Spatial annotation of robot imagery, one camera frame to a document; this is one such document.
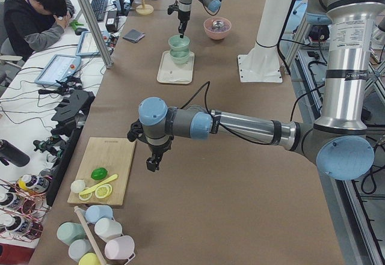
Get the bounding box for pastel white cup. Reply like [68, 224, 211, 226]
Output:
[94, 218, 123, 242]

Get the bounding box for pastel grey cup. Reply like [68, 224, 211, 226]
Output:
[68, 239, 92, 262]

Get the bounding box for near blue teach pendant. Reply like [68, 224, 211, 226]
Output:
[34, 54, 81, 87]

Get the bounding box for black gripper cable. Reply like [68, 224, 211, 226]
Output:
[179, 81, 274, 145]

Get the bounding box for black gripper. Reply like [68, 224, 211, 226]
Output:
[178, 10, 191, 38]
[146, 141, 172, 172]

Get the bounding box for grey folded cloth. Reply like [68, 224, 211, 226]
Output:
[123, 29, 145, 43]

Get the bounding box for clear ice cubes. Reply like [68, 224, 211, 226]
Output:
[208, 21, 230, 33]

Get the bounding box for far blue teach pendant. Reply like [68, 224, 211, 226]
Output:
[75, 31, 100, 58]

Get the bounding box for lemon slice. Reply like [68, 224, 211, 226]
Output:
[94, 183, 112, 199]
[78, 192, 93, 201]

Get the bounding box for wooden cup rack pole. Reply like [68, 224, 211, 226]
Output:
[74, 206, 107, 265]

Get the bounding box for metal ice scoop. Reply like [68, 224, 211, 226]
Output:
[211, 20, 226, 30]

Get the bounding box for blue teach pendant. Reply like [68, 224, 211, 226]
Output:
[75, 31, 100, 58]
[34, 54, 81, 87]

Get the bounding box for aluminium frame post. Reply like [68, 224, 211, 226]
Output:
[78, 0, 113, 69]

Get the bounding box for black plastic holder rack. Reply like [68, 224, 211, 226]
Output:
[51, 90, 95, 137]

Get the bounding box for black power adapter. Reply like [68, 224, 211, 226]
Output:
[105, 10, 119, 32]

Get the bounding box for seated person in black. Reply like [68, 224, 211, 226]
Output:
[4, 0, 75, 61]

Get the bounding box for green bowl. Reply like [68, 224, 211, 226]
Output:
[170, 55, 189, 65]
[168, 35, 190, 52]
[170, 49, 190, 57]

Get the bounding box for cream rabbit print tray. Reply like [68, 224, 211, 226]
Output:
[156, 50, 195, 85]

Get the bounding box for green lime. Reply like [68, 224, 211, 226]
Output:
[90, 167, 108, 180]

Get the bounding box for bamboo cutting board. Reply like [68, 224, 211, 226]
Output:
[67, 137, 136, 206]

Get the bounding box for black keyboard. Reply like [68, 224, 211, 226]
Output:
[91, 0, 108, 22]

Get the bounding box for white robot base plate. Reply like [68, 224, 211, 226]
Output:
[237, 54, 283, 83]

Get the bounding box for yellow plastic knife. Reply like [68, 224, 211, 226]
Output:
[79, 174, 119, 195]

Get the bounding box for black water bottle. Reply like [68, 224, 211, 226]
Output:
[1, 139, 30, 167]

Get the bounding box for pastel blue cup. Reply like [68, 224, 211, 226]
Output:
[85, 205, 114, 224]

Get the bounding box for pastel green cup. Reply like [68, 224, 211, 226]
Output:
[57, 222, 86, 245]

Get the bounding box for yellow paint bottle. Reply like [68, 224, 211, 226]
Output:
[19, 174, 49, 193]

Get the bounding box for pastel yellow cup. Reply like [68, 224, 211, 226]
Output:
[78, 252, 101, 265]

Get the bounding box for pastel pink cup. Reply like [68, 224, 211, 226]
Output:
[104, 235, 135, 260]

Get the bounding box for white camera support column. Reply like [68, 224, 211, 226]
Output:
[254, 0, 292, 61]

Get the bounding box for pink bowl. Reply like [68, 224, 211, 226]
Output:
[203, 17, 232, 40]

